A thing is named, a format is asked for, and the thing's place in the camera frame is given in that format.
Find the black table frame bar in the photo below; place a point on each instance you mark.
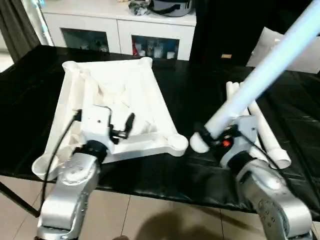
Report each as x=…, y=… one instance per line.
x=17, y=197

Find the grey curtain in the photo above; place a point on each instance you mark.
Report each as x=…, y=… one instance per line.
x=17, y=25

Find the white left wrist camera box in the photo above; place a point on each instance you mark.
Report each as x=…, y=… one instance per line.
x=96, y=125

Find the black work mat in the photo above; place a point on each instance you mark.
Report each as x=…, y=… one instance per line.
x=25, y=100

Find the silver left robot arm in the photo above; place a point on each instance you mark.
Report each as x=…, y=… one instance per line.
x=70, y=200

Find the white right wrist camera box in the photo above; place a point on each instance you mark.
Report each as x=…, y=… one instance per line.
x=247, y=130

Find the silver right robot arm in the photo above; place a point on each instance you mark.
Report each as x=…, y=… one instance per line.
x=270, y=200

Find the white glass-door cabinet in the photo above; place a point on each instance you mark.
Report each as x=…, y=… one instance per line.
x=100, y=25

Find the dark bag on cabinet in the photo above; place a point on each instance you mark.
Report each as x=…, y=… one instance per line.
x=170, y=6

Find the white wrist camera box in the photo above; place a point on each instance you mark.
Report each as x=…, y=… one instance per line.
x=247, y=130
x=96, y=125

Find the white plastic table leg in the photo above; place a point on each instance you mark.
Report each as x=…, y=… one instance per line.
x=275, y=140
x=231, y=92
x=260, y=75
x=262, y=127

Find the small yellow label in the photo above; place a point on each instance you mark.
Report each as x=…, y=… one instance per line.
x=226, y=56

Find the white plastic table top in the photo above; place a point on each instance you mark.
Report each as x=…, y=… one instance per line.
x=115, y=90

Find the small clutter pile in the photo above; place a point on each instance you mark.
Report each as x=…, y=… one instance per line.
x=137, y=6

